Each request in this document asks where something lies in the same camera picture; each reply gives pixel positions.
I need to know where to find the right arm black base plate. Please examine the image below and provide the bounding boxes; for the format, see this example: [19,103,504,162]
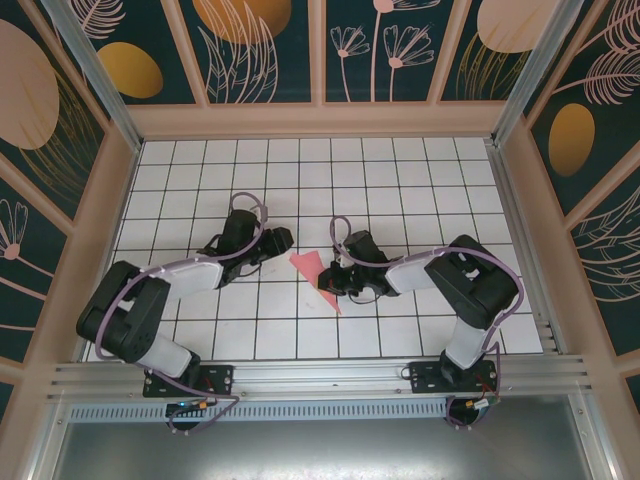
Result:
[408,360,501,396]

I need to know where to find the aluminium table side rail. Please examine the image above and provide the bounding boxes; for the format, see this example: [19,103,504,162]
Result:
[484,139,569,357]

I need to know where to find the aluminium corner post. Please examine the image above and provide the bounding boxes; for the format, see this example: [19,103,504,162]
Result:
[39,0,145,154]
[491,0,595,147]

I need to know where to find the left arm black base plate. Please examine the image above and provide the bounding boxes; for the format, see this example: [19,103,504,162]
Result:
[142,363,236,399]

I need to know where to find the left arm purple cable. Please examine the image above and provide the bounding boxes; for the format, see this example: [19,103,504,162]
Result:
[94,192,269,435]

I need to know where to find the grey slotted cable duct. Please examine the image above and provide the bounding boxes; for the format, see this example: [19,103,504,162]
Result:
[67,398,451,424]

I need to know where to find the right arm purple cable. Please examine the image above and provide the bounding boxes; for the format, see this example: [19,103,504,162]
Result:
[329,215,525,431]

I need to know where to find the long aluminium mounting rail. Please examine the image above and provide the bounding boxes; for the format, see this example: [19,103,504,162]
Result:
[47,353,596,406]

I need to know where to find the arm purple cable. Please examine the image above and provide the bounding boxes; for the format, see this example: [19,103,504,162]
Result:
[329,215,525,431]
[94,192,269,435]

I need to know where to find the pink paper sheet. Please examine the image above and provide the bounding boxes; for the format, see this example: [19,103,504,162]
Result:
[288,251,345,316]

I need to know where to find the shiny metal sheet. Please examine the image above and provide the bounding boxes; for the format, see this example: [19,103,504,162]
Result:
[29,394,616,480]

